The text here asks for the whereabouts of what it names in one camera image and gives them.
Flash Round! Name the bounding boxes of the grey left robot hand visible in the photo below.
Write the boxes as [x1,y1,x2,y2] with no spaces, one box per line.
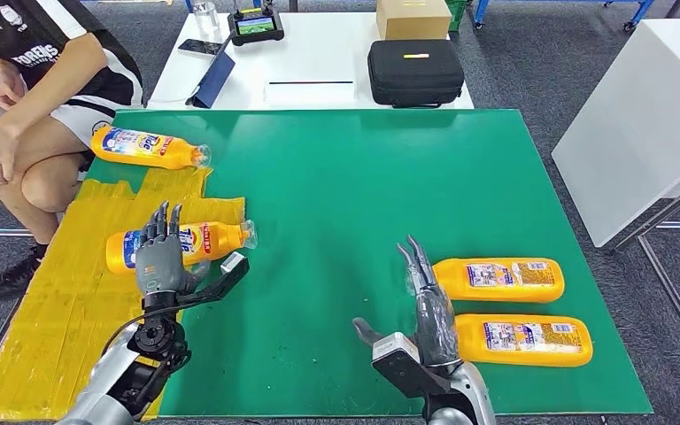
[135,201,213,298]

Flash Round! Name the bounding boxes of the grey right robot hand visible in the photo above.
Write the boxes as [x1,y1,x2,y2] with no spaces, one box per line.
[352,236,461,369]

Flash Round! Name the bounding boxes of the person's right hand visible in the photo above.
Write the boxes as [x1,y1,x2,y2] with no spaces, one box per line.
[0,58,27,112]

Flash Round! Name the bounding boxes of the orange detergent bottle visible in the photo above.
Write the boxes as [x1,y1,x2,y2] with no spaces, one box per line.
[104,220,258,275]
[454,313,594,368]
[90,126,213,171]
[432,258,565,305]

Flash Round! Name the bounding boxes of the person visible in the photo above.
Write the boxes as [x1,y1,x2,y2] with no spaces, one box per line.
[0,0,144,300]

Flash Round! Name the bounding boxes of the yellow taped plastic sheet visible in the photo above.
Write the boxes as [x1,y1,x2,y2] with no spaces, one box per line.
[0,166,247,423]

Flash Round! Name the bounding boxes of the green table mat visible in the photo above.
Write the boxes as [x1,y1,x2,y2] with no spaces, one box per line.
[84,109,653,416]

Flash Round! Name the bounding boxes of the dark blue tablet folder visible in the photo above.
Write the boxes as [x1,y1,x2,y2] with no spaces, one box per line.
[186,35,236,111]

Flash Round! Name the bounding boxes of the black smartphone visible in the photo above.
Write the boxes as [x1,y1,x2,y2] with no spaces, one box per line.
[177,38,224,57]

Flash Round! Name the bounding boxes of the blue metal rack beam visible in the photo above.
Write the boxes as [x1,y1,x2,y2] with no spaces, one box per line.
[79,0,376,13]

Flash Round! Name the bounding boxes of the clear drinking glass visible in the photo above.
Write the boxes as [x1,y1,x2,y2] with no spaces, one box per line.
[191,0,220,34]

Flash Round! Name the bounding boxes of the black controller with screen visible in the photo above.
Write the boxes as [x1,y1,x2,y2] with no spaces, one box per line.
[227,0,285,47]

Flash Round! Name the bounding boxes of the black zip case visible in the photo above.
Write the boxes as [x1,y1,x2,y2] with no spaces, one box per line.
[367,39,466,110]

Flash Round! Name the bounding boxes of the white desk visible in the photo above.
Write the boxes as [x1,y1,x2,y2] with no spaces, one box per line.
[147,12,475,112]

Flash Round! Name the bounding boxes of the white side table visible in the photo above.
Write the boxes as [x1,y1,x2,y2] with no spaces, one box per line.
[552,19,680,248]

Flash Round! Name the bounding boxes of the brown cardboard box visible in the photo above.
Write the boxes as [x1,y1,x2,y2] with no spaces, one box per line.
[375,0,452,41]

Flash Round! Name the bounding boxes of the green plastic crate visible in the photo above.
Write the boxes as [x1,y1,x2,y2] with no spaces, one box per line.
[445,0,470,30]

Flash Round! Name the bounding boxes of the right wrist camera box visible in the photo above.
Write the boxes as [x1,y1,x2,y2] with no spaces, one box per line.
[370,331,452,400]

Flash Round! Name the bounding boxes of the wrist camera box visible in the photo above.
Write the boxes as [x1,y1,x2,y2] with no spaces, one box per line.
[370,331,452,400]
[178,251,251,309]

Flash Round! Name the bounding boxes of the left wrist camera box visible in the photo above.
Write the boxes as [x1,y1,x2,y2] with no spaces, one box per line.
[178,251,251,309]

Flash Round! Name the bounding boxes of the blue metal cart frame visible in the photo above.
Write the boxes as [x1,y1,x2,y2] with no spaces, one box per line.
[473,0,655,32]

